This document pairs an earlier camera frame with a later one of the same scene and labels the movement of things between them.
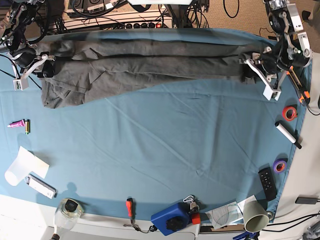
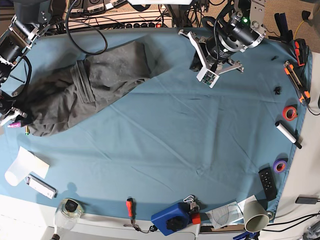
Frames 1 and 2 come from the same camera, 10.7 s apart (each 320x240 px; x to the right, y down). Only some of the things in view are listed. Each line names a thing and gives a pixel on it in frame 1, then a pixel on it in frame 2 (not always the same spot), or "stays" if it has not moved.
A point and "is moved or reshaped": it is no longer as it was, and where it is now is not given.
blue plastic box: x=172 y=219 stays
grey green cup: x=255 y=217 stays
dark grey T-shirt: x=86 y=70 is moved or reshaped
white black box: x=41 y=186 stays
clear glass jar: x=68 y=214 stays
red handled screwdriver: x=130 y=203 stays
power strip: x=158 y=25 stays
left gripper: x=273 y=61 → x=218 y=55
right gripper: x=25 y=57 → x=6 y=103
